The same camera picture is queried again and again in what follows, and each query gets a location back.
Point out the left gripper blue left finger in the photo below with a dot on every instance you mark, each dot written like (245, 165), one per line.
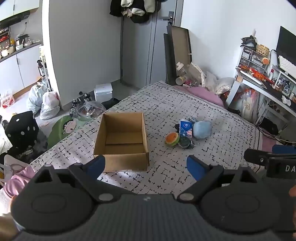
(87, 177)

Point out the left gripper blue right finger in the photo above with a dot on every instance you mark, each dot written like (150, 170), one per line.
(206, 177)

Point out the fluffy light blue plush toy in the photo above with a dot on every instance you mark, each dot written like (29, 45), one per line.
(202, 129)

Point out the orange green round plush toy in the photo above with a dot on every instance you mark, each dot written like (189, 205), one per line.
(172, 139)

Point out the blue Vinda tissue pack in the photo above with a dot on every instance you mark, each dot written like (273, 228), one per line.
(186, 128)

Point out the blue denim heart pillow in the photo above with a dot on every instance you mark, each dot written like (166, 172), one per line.
(193, 120)

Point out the person's right hand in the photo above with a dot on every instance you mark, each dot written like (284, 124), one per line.
(292, 194)

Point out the person's left hand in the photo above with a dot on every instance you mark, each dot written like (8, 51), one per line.
(8, 229)

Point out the open brown cardboard box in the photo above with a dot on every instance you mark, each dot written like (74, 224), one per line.
(122, 140)

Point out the green cartoon cushion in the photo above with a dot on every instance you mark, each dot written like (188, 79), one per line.
(63, 128)

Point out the black lace fabric piece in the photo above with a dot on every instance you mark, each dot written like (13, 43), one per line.
(177, 127)

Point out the clear plastic bag with items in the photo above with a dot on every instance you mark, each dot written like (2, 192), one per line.
(86, 110)

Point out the pink clothing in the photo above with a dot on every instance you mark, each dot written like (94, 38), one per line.
(18, 181)

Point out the black dice cushion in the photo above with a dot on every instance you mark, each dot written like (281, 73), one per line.
(22, 130)

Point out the pink blanket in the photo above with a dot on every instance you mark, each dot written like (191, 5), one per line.
(203, 93)

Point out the white desk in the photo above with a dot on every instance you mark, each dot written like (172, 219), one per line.
(264, 89)

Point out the white small appliance box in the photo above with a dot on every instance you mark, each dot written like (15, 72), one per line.
(103, 92)

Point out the cream crumpled fabric bag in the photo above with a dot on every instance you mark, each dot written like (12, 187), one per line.
(209, 80)

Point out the yellow paper cup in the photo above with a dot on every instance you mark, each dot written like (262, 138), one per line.
(180, 80)

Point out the light blue plastic bag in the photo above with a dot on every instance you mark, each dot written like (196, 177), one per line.
(35, 97)

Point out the white keyboard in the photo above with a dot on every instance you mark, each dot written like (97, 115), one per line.
(287, 66)

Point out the clear plastic bottle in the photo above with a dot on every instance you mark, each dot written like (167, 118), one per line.
(181, 70)

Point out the red white plastic bag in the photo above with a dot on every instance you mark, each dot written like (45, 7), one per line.
(7, 98)

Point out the clear desktop drawer organizer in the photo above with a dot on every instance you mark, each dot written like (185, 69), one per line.
(251, 58)

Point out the black computer monitor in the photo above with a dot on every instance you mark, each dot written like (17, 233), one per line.
(286, 45)

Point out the grey door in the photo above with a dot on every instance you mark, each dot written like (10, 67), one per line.
(142, 49)

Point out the large flat cardboard box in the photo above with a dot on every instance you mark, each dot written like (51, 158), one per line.
(177, 49)

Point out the hanging dark clothes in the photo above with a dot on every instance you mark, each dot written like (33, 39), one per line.
(138, 11)

